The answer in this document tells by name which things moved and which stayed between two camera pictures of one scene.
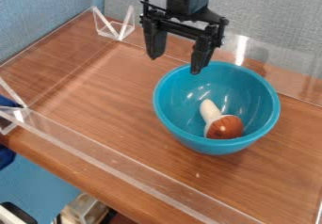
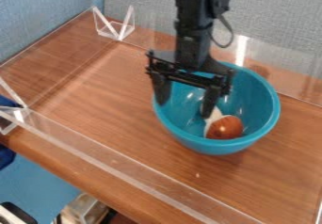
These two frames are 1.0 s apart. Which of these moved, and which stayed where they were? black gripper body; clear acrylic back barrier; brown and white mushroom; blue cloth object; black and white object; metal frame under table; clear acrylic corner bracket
Moved: black gripper body
Stayed: clear acrylic corner bracket; clear acrylic back barrier; blue cloth object; black and white object; metal frame under table; brown and white mushroom
